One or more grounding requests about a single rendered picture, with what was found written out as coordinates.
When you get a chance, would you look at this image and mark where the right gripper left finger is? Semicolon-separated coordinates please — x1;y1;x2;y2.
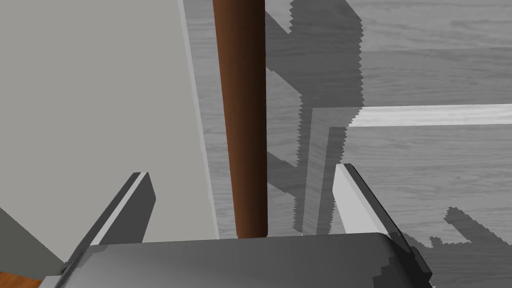
68;171;157;265

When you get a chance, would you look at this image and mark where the brown wooden table leg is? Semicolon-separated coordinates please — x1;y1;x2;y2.
211;0;269;240

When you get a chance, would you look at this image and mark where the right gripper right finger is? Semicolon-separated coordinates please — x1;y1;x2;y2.
332;162;417;254

